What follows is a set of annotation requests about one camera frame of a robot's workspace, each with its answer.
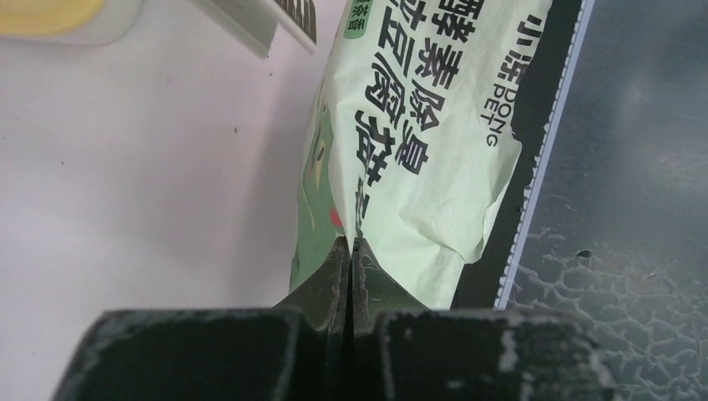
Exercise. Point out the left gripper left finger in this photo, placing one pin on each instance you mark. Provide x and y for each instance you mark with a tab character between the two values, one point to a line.
292	351

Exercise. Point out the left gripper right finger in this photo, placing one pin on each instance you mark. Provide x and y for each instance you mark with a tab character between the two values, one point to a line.
405	351

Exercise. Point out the green cat litter bag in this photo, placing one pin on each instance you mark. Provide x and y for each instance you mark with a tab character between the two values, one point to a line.
410	139

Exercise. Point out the yellow plastic litter box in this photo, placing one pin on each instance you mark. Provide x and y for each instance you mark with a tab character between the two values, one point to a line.
79	22

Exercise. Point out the white slotted cable duct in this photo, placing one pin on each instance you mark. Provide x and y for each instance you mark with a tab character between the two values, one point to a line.
532	190

